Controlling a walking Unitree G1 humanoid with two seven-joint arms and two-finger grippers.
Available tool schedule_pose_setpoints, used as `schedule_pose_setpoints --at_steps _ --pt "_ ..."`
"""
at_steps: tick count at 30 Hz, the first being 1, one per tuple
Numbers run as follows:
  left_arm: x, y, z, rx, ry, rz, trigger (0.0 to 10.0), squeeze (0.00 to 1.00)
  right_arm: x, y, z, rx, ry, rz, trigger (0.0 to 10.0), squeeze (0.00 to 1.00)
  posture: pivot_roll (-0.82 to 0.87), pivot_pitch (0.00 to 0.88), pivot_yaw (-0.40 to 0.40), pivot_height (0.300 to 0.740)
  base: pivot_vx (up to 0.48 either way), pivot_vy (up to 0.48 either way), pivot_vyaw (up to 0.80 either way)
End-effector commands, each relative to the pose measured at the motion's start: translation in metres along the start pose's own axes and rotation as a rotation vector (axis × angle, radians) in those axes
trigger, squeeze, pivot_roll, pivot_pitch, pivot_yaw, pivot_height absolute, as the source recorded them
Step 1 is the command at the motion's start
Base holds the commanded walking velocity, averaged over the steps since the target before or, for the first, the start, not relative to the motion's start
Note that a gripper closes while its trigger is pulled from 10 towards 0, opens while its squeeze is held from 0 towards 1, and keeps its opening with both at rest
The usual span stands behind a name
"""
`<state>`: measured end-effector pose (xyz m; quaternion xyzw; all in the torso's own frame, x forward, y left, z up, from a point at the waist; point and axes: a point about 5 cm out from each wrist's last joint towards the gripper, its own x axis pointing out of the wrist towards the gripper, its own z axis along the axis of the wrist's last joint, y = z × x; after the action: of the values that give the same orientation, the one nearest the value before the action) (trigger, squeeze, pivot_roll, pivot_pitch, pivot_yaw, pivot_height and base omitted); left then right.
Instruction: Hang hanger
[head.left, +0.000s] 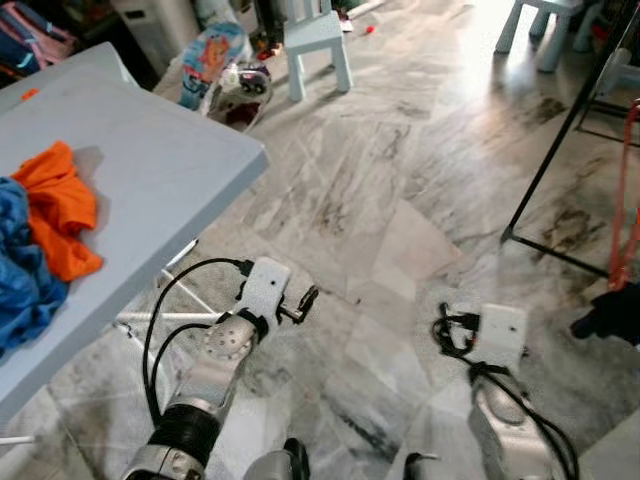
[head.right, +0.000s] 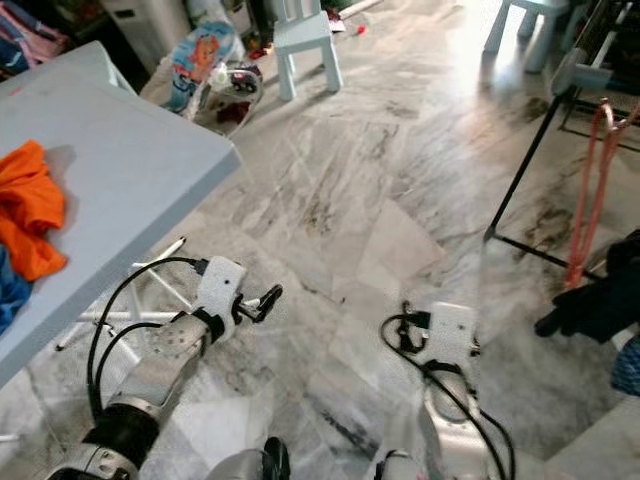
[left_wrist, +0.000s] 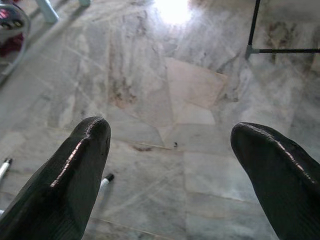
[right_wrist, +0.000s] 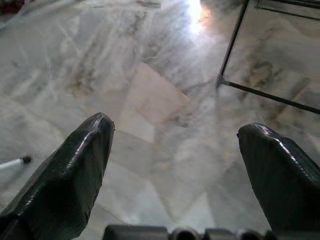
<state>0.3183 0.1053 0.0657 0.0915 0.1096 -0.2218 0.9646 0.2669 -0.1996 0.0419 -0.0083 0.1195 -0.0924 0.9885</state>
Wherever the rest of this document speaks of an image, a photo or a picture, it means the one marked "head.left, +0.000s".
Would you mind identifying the pink plastic clothes hanger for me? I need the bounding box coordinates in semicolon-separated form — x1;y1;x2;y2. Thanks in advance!
607;100;640;291

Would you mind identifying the blue shirt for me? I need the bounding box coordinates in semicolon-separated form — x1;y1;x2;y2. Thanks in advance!
0;177;71;361

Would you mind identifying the robot right leg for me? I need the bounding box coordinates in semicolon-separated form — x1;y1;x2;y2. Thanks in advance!
400;452;471;480

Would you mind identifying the robot leg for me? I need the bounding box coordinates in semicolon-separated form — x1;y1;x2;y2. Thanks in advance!
400;452;471;480
240;438;311;480

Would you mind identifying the robot left leg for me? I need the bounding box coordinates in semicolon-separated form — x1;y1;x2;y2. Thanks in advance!
240;438;311;480

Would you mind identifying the navy garment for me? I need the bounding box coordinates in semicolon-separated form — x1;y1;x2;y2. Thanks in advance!
570;283;640;346

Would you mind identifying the grey folding table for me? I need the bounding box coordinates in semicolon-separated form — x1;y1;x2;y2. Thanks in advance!
0;42;139;113
0;70;271;446

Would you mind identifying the black metal clothes rack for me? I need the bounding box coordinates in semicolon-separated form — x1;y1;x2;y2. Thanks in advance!
500;0;640;281

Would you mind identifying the black white toy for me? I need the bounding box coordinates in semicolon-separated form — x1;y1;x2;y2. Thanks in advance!
215;62;273;126

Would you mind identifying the orange shirt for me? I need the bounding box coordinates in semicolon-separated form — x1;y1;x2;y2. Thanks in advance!
10;140;106;283

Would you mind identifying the cartoon print children bag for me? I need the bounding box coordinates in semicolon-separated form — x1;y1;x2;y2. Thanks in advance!
180;22;251;111

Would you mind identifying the light blue child chair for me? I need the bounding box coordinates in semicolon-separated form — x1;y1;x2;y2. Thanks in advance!
283;0;354;103

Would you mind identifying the white tube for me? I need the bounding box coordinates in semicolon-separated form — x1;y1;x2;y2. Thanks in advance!
345;0;386;19

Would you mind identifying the grey lidded bin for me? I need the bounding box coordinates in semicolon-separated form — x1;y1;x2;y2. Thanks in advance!
110;0;201;76

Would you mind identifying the pink backpack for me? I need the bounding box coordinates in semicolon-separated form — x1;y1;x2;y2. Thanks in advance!
0;0;81;81

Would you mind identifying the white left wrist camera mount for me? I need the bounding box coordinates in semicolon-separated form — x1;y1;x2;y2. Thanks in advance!
237;257;293;336

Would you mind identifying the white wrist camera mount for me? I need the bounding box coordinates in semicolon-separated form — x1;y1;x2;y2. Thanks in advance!
470;303;529;373
237;257;293;336

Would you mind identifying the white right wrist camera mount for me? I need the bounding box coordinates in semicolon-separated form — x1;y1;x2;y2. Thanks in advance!
470;303;529;373

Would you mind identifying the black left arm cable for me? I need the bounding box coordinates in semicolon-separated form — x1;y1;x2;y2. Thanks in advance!
143;258;251;426

